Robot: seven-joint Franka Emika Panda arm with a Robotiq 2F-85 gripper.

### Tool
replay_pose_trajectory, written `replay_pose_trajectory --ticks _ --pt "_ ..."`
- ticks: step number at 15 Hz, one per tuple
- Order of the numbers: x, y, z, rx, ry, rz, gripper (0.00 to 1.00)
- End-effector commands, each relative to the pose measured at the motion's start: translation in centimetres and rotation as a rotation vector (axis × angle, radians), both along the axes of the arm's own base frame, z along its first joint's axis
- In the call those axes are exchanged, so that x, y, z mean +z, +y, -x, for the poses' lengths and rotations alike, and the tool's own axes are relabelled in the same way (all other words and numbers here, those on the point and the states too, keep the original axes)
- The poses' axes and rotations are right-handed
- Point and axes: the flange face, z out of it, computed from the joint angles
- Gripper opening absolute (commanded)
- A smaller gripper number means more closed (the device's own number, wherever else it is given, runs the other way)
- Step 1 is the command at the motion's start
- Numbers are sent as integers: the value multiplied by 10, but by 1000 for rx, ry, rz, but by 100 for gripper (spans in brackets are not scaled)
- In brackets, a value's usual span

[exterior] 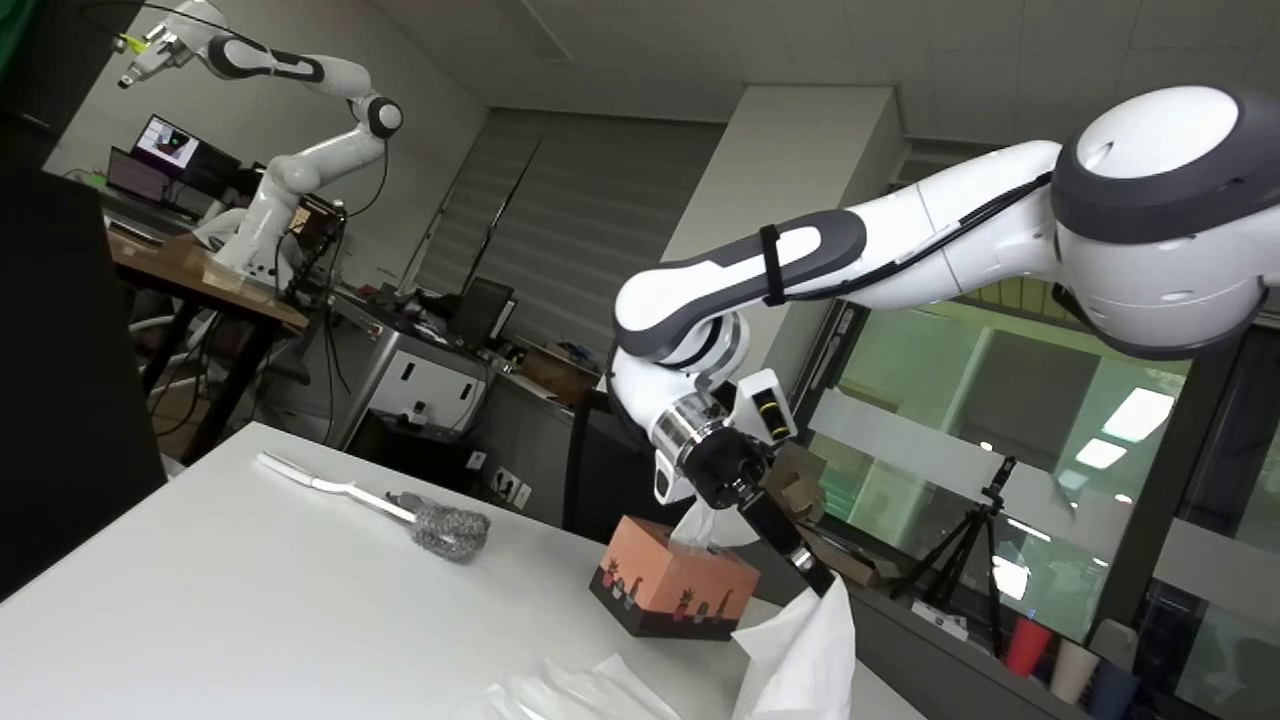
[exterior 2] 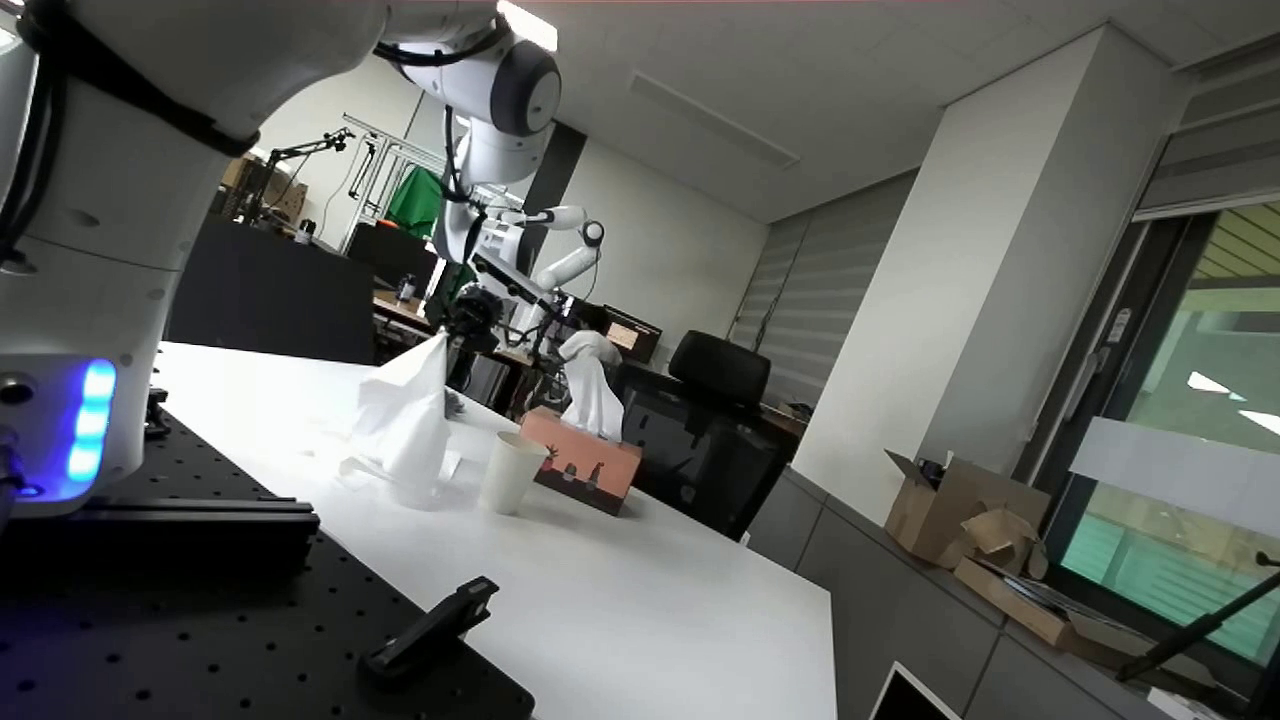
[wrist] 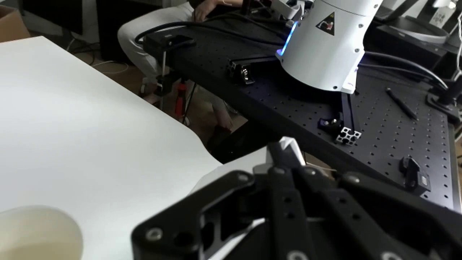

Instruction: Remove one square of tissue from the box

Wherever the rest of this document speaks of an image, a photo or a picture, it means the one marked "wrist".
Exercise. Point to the black perforated mounting table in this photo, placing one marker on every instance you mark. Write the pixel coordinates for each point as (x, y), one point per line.
(385, 134)

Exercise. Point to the black table clamp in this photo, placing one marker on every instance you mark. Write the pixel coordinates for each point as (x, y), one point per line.
(413, 172)

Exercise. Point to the white paper cup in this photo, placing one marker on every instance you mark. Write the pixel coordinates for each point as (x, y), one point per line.
(37, 235)

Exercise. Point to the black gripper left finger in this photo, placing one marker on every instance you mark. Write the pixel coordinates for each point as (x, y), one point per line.
(283, 211)

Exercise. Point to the aluminium extrusion bracket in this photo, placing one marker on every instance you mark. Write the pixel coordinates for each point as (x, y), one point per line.
(346, 131)

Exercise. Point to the black base bracket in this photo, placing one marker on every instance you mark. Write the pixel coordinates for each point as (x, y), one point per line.
(250, 69)

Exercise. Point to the white tissue sheet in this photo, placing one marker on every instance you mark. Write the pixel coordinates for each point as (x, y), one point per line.
(294, 150)

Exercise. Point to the person leg white trousers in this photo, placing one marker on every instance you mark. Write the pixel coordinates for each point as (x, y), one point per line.
(145, 33)

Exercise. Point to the brown cardboard box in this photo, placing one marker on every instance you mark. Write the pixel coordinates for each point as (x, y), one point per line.
(12, 21)

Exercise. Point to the operator bare hand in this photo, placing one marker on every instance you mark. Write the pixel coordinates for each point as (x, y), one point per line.
(214, 8)

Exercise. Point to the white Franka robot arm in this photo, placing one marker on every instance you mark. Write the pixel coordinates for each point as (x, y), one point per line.
(333, 43)

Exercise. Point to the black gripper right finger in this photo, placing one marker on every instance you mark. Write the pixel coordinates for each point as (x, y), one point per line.
(366, 216)

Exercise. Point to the black pen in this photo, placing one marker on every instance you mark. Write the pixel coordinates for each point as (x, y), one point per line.
(400, 102)

